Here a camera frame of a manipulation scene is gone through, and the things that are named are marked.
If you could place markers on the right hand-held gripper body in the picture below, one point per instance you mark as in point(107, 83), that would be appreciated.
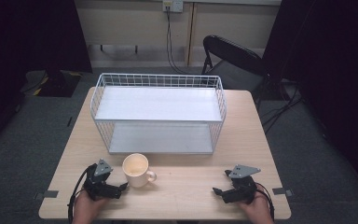
point(239, 191)

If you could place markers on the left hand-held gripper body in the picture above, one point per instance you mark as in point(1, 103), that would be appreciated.
point(101, 186)

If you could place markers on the cream ceramic cup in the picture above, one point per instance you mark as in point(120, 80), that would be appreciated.
point(136, 172)

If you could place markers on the person's right hand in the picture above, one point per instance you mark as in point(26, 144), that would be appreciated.
point(258, 210)

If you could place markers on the person's left hand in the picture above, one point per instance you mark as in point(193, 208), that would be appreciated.
point(85, 208)

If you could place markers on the grey tape strip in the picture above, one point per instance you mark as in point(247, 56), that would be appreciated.
point(282, 191)
point(48, 194)

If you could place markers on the dark stand base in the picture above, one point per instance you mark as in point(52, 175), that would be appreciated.
point(52, 82)

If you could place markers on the black folding chair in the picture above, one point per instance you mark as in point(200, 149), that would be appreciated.
point(236, 62)

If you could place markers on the black curtain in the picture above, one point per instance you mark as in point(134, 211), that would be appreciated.
point(28, 37)
point(338, 77)

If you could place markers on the white wall socket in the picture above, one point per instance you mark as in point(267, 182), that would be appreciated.
point(172, 5)

